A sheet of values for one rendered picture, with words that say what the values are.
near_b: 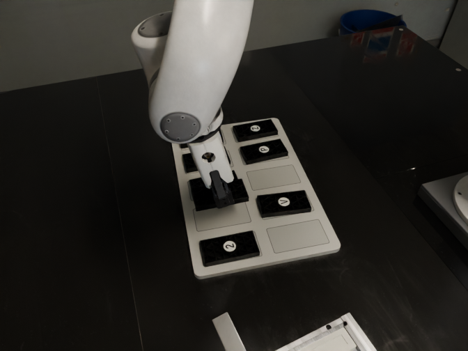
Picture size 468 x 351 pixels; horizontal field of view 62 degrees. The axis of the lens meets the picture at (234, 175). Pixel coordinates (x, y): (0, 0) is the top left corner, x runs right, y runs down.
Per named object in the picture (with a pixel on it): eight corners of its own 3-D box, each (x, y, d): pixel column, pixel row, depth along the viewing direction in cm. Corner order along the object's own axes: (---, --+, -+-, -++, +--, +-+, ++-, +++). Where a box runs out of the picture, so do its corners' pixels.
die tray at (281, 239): (341, 251, 71) (342, 248, 71) (195, 280, 67) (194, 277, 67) (276, 120, 99) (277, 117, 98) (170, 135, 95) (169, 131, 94)
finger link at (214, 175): (224, 192, 59) (228, 201, 64) (209, 147, 61) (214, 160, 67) (216, 194, 59) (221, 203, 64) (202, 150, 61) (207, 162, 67)
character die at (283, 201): (310, 212, 77) (311, 208, 76) (261, 218, 76) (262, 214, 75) (303, 193, 80) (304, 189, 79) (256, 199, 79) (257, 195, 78)
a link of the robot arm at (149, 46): (222, 123, 53) (216, 84, 60) (196, 35, 44) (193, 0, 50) (163, 136, 54) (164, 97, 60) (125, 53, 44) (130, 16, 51)
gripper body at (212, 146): (227, 131, 55) (242, 182, 63) (212, 92, 62) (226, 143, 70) (177, 148, 55) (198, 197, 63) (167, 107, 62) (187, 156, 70)
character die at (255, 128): (277, 134, 93) (278, 130, 92) (238, 142, 91) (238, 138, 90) (270, 122, 97) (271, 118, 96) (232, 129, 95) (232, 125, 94)
